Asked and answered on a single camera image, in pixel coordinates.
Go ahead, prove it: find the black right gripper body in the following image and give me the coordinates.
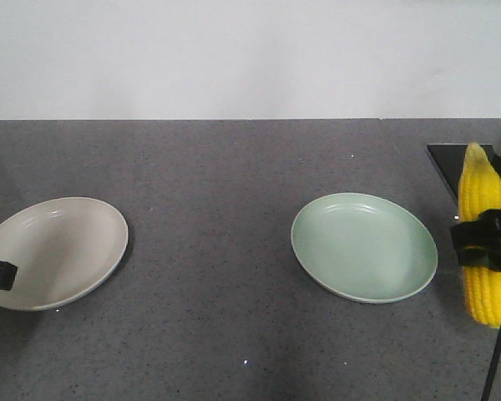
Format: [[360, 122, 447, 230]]
[[450, 209, 501, 272]]

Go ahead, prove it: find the bright yellow corn cob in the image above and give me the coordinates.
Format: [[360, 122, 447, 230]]
[[458, 142, 501, 328]]

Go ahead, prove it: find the black gas stove top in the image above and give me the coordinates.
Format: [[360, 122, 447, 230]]
[[426, 143, 496, 208]]

